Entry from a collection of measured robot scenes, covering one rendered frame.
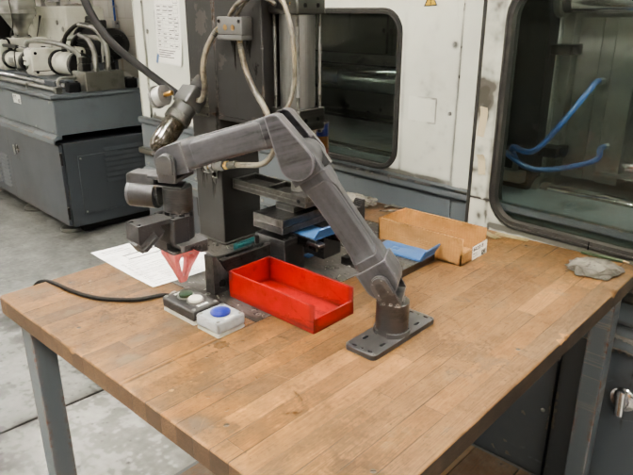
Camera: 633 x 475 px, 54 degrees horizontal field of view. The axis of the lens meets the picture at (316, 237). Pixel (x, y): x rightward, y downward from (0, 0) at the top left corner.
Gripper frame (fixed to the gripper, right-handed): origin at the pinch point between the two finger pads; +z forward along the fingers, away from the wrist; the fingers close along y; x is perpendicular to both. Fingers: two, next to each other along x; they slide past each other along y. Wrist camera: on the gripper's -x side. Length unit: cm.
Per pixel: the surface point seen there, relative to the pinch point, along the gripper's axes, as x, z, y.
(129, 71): 347, 28, -585
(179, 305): -3.2, 4.2, 2.8
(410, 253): 52, 4, 20
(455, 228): 70, 1, 22
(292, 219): 28.8, -6.5, 3.0
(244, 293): 10.1, 4.5, 7.2
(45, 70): 146, -3, -369
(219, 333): -3.1, 5.6, 15.0
